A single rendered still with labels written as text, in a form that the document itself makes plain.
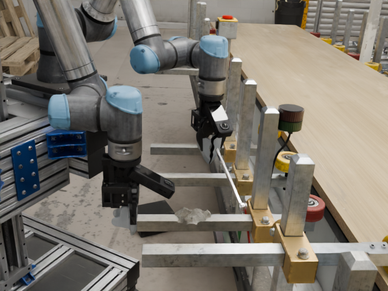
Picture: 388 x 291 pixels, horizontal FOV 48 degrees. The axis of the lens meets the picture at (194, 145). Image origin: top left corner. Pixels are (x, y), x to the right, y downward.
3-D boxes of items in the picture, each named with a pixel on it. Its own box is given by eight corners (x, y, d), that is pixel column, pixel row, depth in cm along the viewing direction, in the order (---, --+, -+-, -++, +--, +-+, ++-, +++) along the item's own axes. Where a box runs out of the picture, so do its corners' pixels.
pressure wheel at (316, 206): (290, 248, 107) (297, 208, 102) (282, 229, 114) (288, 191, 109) (322, 248, 107) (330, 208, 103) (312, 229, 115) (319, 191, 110)
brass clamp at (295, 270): (283, 284, 77) (287, 261, 75) (267, 238, 89) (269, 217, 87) (317, 283, 78) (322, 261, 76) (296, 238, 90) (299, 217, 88)
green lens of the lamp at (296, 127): (279, 131, 99) (280, 122, 98) (272, 122, 104) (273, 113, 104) (304, 132, 99) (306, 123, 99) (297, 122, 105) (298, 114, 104)
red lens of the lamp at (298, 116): (280, 121, 98) (281, 112, 97) (273, 112, 103) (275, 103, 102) (306, 122, 98) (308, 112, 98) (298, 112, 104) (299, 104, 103)
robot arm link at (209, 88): (230, 80, 118) (203, 82, 115) (229, 96, 120) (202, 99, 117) (218, 73, 124) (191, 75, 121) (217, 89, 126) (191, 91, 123)
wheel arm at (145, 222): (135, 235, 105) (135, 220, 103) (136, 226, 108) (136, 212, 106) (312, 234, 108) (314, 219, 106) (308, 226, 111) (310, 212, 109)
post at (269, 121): (245, 278, 117) (265, 109, 98) (242, 269, 121) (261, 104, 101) (257, 277, 118) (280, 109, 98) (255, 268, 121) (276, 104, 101)
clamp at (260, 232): (253, 243, 104) (256, 226, 102) (243, 212, 116) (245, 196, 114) (276, 243, 104) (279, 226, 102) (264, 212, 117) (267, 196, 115)
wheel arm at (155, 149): (150, 157, 152) (150, 146, 150) (150, 153, 155) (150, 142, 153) (272, 158, 155) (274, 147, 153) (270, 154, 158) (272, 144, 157)
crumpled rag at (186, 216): (174, 225, 102) (175, 217, 101) (174, 209, 108) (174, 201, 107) (212, 225, 103) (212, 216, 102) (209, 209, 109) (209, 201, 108)
